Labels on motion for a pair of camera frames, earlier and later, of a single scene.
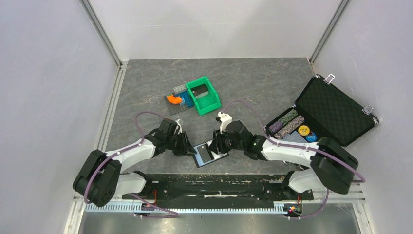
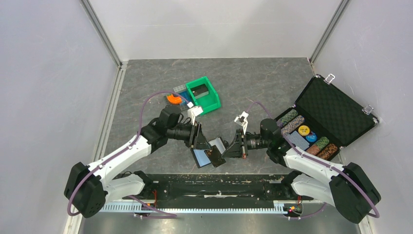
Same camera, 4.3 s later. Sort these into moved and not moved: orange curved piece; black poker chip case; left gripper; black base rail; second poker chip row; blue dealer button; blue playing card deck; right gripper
Moved: left gripper; right gripper
Not moved: orange curved piece; black poker chip case; second poker chip row; blue dealer button; blue playing card deck; black base rail
